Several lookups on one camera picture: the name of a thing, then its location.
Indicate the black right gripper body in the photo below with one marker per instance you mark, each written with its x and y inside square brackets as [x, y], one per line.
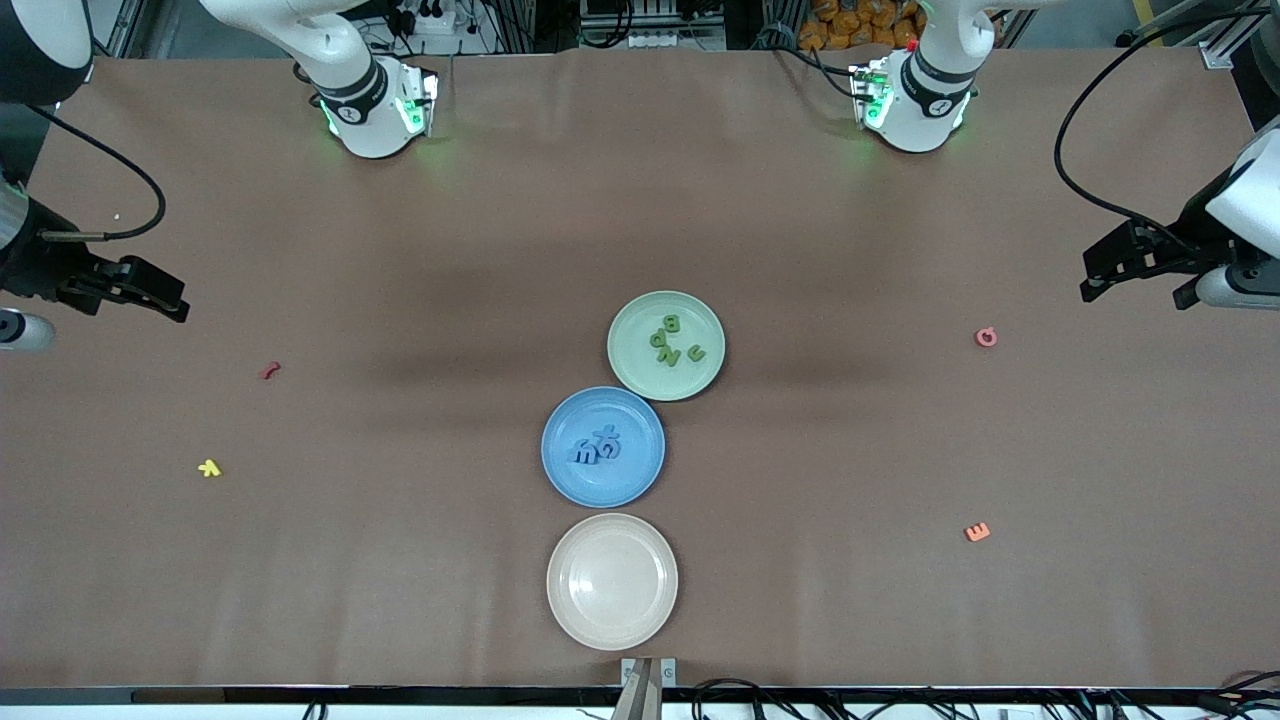
[38, 268]

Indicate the yellow foam letter K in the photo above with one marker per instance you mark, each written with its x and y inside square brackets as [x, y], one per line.
[208, 467]

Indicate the pink foam letter Q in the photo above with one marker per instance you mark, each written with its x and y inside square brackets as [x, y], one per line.
[981, 331]

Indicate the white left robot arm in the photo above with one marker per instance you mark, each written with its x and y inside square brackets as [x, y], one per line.
[925, 110]

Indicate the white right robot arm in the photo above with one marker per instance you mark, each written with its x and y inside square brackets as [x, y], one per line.
[370, 110]

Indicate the silver metal bracket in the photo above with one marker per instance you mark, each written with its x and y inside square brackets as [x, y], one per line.
[668, 670]

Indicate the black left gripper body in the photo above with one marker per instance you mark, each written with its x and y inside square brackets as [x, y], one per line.
[1196, 238]

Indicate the white power strip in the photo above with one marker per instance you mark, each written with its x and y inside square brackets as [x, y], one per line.
[665, 39]
[430, 18]

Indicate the blue foam letter X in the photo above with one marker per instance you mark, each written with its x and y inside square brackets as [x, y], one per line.
[605, 433]

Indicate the blue foam letter E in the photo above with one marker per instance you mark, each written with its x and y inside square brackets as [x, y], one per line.
[581, 456]

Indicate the green foam letter N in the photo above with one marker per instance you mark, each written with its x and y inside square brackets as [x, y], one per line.
[669, 357]

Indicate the aluminium frame profile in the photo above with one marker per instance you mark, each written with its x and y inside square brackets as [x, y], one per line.
[1235, 35]

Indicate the light green round plate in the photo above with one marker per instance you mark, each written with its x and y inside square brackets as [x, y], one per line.
[640, 375]

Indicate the blue round plate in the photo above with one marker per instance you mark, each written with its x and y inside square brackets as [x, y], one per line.
[620, 485]

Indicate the brown table cover sheet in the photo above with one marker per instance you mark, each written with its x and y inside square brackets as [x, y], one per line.
[400, 580]

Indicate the grey camera mount strut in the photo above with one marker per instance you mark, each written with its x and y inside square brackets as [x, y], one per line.
[640, 695]

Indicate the pile of orange objects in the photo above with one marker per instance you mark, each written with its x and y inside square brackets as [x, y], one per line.
[860, 25]

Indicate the beige round plate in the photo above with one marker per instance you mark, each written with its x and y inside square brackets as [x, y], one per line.
[612, 582]

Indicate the orange foam letter E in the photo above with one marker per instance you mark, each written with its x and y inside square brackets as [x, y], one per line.
[982, 532]

